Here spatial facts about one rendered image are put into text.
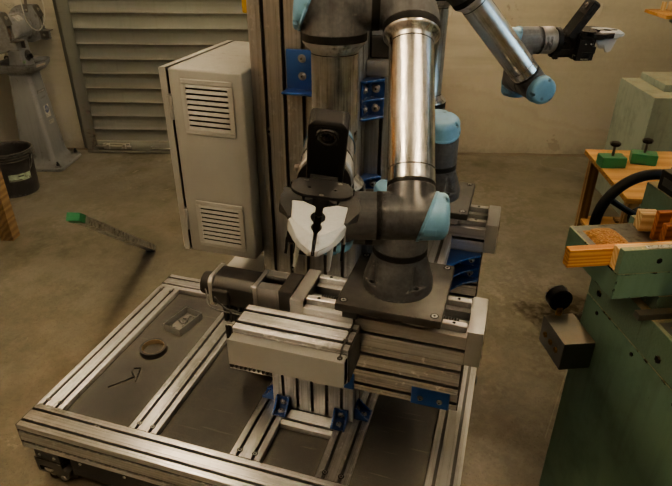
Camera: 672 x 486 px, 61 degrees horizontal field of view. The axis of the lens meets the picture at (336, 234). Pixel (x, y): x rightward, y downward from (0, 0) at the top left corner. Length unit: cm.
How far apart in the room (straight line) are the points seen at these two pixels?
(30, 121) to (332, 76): 353
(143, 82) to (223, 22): 73
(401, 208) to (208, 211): 71
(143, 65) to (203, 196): 296
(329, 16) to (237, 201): 57
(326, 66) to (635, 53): 360
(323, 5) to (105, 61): 351
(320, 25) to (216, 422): 122
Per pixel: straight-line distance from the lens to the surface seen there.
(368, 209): 86
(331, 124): 64
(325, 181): 69
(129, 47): 436
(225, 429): 181
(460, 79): 420
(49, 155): 445
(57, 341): 266
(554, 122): 444
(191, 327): 219
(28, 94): 438
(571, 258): 125
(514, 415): 220
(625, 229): 146
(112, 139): 461
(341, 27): 102
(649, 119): 352
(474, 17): 157
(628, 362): 145
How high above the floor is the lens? 152
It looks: 29 degrees down
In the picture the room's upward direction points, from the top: straight up
